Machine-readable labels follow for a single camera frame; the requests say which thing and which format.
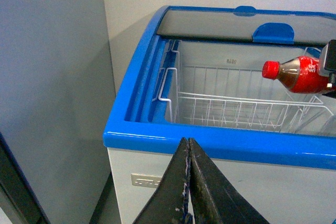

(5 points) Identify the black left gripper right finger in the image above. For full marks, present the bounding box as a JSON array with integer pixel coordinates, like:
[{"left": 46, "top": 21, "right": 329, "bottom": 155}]
[{"left": 189, "top": 138, "right": 268, "bottom": 223}]

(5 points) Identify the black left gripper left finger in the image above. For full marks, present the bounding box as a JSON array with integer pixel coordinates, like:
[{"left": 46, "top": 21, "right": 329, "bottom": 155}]
[{"left": 134, "top": 138, "right": 190, "bottom": 223}]

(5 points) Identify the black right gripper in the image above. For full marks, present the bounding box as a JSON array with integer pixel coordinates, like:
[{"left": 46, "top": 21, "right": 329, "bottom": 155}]
[{"left": 318, "top": 39, "right": 335, "bottom": 99}]

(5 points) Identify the red cola bottle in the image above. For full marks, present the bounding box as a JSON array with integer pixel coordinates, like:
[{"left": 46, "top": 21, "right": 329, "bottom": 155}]
[{"left": 262, "top": 56, "right": 335, "bottom": 94}]

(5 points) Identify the white blue chest freezer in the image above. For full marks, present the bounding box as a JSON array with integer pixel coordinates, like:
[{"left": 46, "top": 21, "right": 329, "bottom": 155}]
[{"left": 103, "top": 6, "right": 335, "bottom": 223}]

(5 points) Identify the white wall power outlet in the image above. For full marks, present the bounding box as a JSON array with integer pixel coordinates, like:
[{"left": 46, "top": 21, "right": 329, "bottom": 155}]
[{"left": 131, "top": 174, "right": 162, "bottom": 188}]

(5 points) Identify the sliding glass freezer lid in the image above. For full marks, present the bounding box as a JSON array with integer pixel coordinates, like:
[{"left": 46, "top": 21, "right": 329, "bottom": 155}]
[{"left": 157, "top": 6, "right": 335, "bottom": 46}]

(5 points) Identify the white wire freezer basket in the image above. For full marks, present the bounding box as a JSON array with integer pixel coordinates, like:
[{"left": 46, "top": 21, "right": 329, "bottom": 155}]
[{"left": 149, "top": 40, "right": 335, "bottom": 136}]

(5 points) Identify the dark blue-edged door frame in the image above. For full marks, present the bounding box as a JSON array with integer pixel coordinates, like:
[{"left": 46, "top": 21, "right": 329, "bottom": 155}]
[{"left": 1, "top": 136, "right": 49, "bottom": 223}]

